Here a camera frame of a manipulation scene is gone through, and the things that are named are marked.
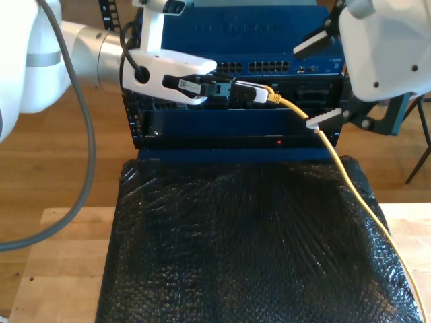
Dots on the dark metal chair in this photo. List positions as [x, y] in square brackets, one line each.
[418, 161]

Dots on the blue network switch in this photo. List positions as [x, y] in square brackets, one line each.
[235, 37]

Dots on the black bubble wrap mat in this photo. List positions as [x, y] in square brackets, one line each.
[219, 252]

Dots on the black rack server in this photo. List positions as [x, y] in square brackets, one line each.
[316, 94]

